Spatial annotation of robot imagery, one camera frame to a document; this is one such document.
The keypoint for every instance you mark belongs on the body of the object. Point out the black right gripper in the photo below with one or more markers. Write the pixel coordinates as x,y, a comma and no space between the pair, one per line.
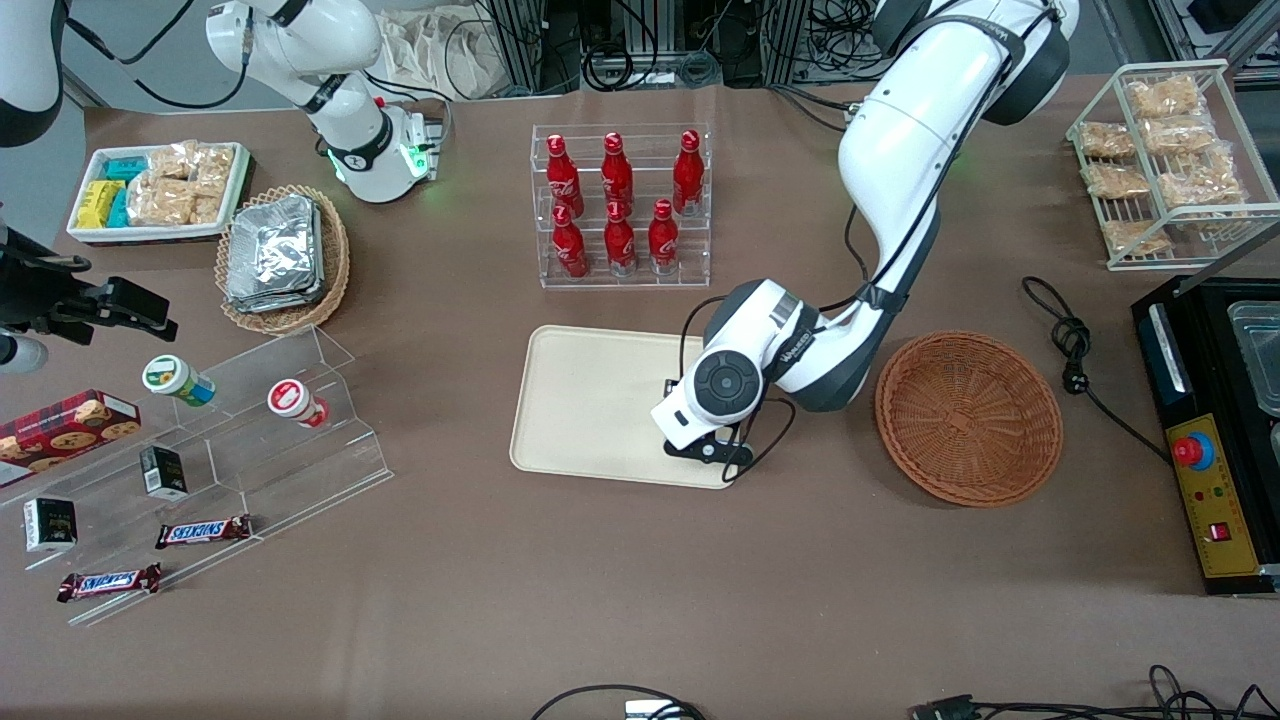
30,290

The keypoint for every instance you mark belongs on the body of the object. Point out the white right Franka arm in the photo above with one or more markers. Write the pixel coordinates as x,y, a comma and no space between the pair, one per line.
350,60

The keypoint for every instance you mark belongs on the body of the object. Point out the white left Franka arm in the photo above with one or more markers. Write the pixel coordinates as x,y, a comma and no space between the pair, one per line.
900,150

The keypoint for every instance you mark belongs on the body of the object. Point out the white rectangular snack tray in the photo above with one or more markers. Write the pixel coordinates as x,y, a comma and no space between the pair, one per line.
150,234

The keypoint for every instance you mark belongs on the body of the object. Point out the beige plastic tray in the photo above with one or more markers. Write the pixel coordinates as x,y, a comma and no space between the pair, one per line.
590,400

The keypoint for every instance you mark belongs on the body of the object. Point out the light wicker basket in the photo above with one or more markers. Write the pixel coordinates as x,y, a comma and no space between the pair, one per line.
335,270

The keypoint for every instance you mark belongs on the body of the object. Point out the brown wicker basket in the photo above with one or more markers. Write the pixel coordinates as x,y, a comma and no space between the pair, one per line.
968,420

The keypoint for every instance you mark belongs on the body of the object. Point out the green lidded yogurt cup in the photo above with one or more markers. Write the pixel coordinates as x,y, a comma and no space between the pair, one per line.
175,380

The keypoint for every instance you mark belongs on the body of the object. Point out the teal snack packet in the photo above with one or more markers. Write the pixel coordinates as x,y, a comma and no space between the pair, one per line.
125,168
119,210

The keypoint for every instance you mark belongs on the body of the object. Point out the clear bag of rice crackers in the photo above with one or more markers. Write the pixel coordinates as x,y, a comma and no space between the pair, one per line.
172,160
213,170
160,202

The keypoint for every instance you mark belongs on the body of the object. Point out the yellow snack packet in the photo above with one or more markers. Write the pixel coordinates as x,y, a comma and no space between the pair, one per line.
97,203

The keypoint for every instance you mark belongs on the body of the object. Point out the clear acrylic bottle rack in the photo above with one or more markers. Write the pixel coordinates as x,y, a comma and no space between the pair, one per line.
625,282

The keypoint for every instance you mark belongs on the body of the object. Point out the red cola bottle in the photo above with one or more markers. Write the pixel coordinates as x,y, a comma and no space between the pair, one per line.
617,175
688,175
663,242
570,250
620,245
563,180

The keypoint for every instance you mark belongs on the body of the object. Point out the red cookie box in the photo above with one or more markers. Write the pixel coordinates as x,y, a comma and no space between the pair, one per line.
60,435

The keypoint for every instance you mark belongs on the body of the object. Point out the silver foil package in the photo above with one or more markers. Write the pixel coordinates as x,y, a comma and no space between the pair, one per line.
272,245
318,290

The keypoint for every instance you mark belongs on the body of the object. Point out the small black box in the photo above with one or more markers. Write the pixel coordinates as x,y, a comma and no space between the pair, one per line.
50,524
163,472

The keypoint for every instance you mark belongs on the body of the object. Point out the red lidded yogurt cup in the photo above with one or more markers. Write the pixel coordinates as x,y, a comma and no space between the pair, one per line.
293,400

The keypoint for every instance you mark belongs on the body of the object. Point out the clear acrylic stepped display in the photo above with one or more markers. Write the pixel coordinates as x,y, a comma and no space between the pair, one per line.
250,470

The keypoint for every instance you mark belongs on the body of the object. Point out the Snickers chocolate bar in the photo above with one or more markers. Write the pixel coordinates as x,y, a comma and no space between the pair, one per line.
108,582
203,531

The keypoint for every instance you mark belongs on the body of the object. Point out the white cloth bag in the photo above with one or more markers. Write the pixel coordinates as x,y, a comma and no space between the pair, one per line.
440,50

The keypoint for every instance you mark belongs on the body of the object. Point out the clear bag of fried snacks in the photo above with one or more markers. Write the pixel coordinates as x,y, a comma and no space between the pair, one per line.
1106,140
1165,97
1133,238
1180,135
1200,185
1115,181

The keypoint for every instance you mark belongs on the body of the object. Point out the red emergency stop button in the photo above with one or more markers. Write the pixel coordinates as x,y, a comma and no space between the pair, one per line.
1190,453

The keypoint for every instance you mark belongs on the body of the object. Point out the black machine with yellow panel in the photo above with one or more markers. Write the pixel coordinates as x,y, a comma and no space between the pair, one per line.
1225,520

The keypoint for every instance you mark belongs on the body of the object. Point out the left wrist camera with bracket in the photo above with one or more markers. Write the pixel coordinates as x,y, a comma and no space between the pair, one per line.
712,452

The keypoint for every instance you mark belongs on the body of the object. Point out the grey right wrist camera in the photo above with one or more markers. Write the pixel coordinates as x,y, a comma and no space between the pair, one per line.
20,353

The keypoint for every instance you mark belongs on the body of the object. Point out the aluminium frame rack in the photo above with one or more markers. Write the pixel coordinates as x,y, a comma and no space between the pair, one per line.
650,40

